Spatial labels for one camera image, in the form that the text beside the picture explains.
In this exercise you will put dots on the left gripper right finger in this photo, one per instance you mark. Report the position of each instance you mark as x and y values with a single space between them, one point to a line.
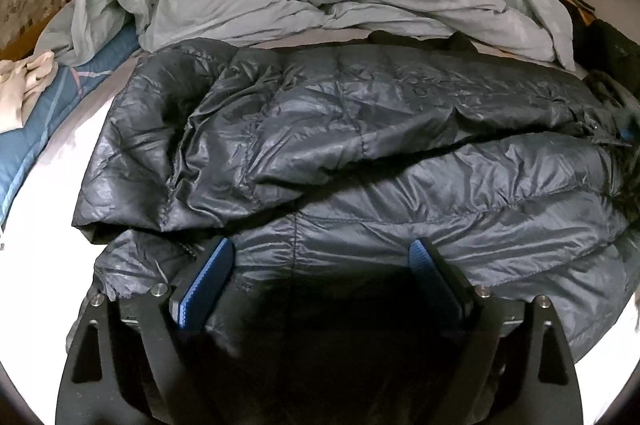
510 362

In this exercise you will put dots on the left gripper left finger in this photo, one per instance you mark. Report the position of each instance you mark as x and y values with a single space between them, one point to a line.
135 361

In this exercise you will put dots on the black puffer jacket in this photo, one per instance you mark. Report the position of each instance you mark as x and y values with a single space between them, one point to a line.
322 162

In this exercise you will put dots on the black clothes pile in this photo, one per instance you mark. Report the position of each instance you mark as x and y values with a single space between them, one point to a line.
599 47

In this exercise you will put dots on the blue quilt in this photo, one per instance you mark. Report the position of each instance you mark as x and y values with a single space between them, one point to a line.
20 148

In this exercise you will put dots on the beige crumpled cloth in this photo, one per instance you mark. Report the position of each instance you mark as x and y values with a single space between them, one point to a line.
22 83

